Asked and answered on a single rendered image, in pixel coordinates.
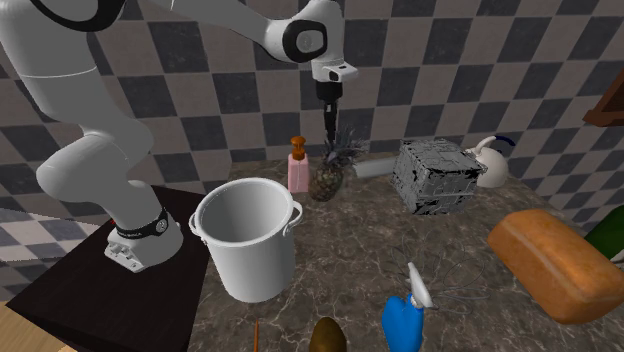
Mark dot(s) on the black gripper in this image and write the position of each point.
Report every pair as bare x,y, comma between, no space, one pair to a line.
328,95

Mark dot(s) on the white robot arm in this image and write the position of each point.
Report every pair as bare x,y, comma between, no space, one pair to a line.
83,88

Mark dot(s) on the pink soap dispenser brown pump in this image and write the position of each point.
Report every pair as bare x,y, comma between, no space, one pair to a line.
298,173

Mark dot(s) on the grey cylinder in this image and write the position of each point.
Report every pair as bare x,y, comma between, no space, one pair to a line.
373,167

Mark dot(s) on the pineapple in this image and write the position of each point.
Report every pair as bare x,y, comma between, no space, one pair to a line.
325,183

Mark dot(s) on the grey patterned box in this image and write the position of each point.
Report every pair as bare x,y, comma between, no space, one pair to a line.
434,180

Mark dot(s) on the white kettle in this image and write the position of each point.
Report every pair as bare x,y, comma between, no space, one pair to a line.
492,168

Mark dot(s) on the white cooking pot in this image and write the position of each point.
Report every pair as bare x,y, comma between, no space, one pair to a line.
253,265

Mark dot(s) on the blue spray bottle white nozzle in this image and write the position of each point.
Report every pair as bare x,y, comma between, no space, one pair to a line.
402,324

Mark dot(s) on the brown oval object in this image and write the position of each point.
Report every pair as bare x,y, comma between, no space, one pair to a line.
327,337

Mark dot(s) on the thin orange stick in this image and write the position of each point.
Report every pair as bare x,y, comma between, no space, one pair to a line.
256,336

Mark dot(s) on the brown bread loaf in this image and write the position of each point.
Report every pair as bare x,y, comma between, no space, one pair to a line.
551,263

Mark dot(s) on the brown wooden shelf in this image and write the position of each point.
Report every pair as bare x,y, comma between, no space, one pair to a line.
612,109

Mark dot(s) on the dark robot stand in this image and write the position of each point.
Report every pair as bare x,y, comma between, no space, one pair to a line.
92,297

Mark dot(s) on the green rounded object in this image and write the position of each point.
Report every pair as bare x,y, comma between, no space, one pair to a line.
609,236

